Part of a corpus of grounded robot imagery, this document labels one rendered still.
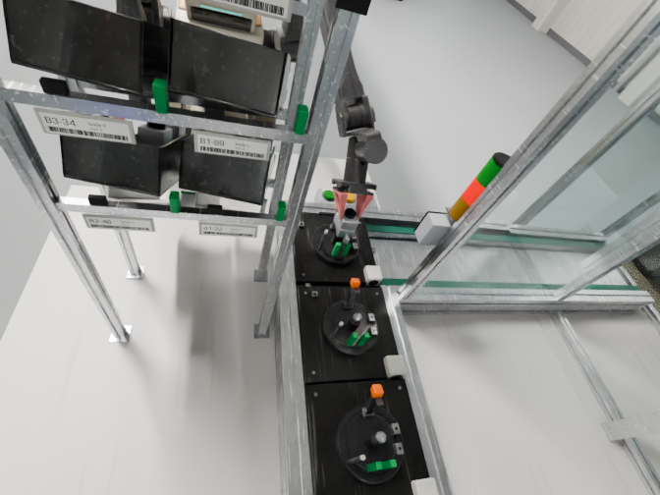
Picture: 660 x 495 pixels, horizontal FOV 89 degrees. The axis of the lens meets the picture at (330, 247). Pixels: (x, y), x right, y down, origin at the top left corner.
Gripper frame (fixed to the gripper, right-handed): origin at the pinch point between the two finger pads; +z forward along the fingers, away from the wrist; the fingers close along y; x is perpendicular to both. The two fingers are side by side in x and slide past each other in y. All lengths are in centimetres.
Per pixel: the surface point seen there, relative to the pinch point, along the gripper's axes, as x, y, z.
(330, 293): -4.6, -3.8, 19.6
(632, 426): -37, 77, 45
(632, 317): -4, 122, 32
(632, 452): -38, 80, 53
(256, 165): -26.5, -26.6, -12.8
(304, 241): 9.3, -8.7, 9.9
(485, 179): -26.4, 16.1, -14.8
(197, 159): -24.8, -35.2, -12.6
